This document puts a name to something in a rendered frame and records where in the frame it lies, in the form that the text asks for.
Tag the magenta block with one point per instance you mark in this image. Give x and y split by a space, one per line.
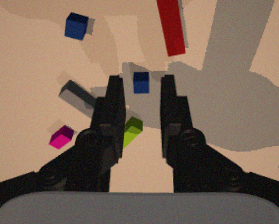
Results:
61 137

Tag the red rod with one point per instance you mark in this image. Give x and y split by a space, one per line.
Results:
171 25

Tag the lime green rod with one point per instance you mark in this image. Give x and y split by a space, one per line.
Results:
133 127

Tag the small blue block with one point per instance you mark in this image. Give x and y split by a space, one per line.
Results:
141 82
76 26

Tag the grey rectangular block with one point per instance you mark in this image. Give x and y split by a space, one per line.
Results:
78 98

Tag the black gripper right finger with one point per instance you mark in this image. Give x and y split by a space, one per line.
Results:
200 167

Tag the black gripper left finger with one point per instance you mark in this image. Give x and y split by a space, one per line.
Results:
96 150

